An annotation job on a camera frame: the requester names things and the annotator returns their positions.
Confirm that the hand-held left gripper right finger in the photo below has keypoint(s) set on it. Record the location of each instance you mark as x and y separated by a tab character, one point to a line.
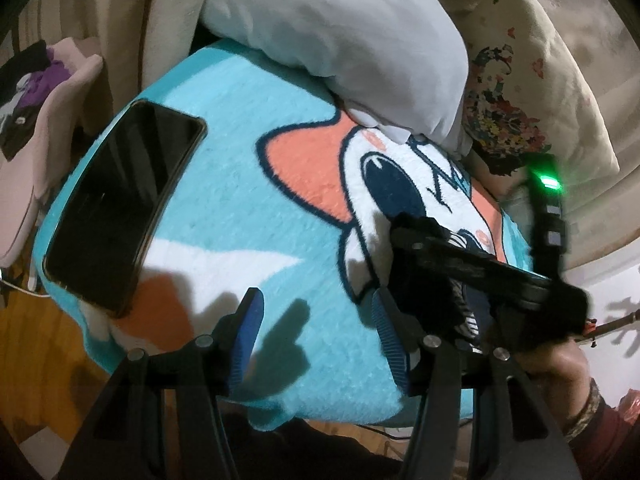
391	345

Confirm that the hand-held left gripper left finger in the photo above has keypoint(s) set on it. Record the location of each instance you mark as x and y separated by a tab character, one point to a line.
246	340

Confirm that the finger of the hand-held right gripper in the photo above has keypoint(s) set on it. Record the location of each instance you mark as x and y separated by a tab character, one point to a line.
450	255

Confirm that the person's right hand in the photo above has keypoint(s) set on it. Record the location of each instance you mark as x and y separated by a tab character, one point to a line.
555	365

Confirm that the dark metal rod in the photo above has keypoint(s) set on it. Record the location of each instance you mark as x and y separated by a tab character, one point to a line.
617	326

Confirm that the beige bed sheet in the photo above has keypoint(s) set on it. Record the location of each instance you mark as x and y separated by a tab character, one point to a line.
600	110

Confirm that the blue cartoon printed blanket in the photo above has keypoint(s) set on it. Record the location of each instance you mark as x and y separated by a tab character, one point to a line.
240	185

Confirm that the cream floral pillow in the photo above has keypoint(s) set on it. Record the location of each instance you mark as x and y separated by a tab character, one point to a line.
540	75

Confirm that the black smartphone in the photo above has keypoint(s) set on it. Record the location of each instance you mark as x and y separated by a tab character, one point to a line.
117	205

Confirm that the white pillow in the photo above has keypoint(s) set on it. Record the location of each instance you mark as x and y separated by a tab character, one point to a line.
350	40

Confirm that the beige curtain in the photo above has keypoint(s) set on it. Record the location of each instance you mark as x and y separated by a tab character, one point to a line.
135	25

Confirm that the black and purple clothes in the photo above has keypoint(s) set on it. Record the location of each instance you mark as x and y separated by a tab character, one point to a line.
30	85

